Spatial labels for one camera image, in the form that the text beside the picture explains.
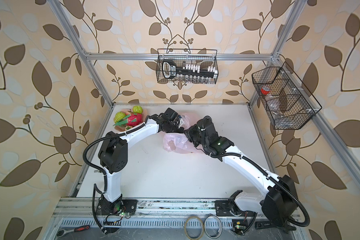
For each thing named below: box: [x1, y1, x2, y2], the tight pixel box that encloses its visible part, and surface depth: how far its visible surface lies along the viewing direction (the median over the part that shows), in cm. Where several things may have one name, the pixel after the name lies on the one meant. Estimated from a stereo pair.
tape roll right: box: [203, 215, 223, 239], surface depth 71 cm
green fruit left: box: [114, 111, 126, 123], surface depth 104 cm
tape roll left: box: [184, 215, 205, 240], surface depth 71 cm
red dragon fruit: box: [113, 113, 143, 127], surface depth 103 cm
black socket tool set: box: [162, 59, 218, 80], surface depth 85 cm
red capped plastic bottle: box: [260, 85, 282, 112], surface depth 80 cm
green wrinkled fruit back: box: [132, 105, 143, 114], surface depth 108 cm
